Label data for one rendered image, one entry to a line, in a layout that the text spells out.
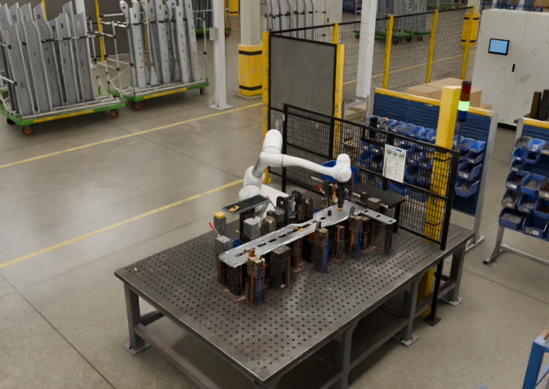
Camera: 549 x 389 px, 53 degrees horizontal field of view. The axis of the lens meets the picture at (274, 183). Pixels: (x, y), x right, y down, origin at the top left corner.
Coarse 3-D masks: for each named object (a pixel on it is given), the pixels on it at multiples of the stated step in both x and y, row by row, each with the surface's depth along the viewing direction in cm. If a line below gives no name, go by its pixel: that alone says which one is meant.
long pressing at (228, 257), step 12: (336, 204) 454; (348, 204) 455; (324, 216) 435; (336, 216) 435; (288, 228) 415; (312, 228) 416; (252, 240) 397; (264, 240) 397; (276, 240) 398; (288, 240) 398; (228, 252) 382; (240, 252) 382; (264, 252) 383; (228, 264) 368; (240, 264) 368
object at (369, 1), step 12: (372, 0) 795; (372, 12) 803; (372, 24) 811; (360, 36) 822; (372, 36) 819; (360, 48) 828; (372, 48) 828; (360, 60) 834; (372, 60) 837; (360, 72) 840; (360, 84) 846
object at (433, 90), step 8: (440, 80) 878; (448, 80) 878; (456, 80) 879; (464, 80) 879; (408, 88) 824; (416, 88) 823; (424, 88) 824; (432, 88) 824; (440, 88) 825; (472, 88) 827; (424, 96) 806; (432, 96) 810; (440, 96) 825; (472, 96) 807; (480, 96) 823; (432, 104) 816; (472, 104) 814; (480, 104) 862
